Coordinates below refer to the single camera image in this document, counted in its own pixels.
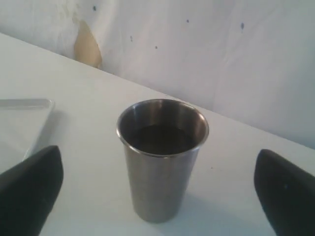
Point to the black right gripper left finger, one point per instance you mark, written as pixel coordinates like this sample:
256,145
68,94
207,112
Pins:
28,192

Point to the white rectangular tray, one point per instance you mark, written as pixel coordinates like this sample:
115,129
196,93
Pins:
21,124

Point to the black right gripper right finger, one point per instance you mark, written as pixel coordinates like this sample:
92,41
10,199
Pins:
286,194

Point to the stainless steel cup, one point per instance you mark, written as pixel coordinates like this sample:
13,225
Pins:
161,138

